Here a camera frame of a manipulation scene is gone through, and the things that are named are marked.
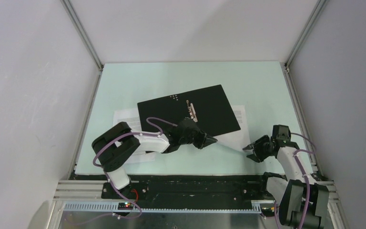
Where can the left aluminium frame post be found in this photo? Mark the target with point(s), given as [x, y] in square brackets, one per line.
[80, 29]

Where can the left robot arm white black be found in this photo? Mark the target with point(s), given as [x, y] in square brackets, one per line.
[113, 148]

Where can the left circuit board with leds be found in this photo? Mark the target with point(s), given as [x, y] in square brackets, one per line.
[125, 206]

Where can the white paper sheet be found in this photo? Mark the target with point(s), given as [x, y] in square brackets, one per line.
[237, 140]

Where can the printed paper sheet top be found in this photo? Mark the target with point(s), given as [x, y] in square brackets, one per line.
[131, 117]

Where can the grey slotted cable duct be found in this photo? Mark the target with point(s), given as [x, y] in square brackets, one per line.
[115, 207]

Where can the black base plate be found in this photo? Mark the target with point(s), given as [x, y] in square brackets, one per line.
[198, 192]

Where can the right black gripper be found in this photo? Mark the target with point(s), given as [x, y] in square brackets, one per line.
[264, 139]

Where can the metal folder clip mechanism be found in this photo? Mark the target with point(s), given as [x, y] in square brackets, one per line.
[191, 111]

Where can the right aluminium frame post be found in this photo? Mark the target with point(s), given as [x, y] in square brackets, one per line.
[305, 32]

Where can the aluminium frame post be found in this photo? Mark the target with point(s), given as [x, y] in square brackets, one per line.
[305, 32]
[80, 29]

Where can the red folder black inside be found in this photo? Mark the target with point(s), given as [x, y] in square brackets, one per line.
[208, 107]

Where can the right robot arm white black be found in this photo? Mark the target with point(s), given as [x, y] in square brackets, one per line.
[300, 202]

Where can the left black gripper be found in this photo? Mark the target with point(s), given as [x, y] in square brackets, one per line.
[203, 140]

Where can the right circuit board with wires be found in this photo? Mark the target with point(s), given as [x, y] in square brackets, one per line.
[268, 212]

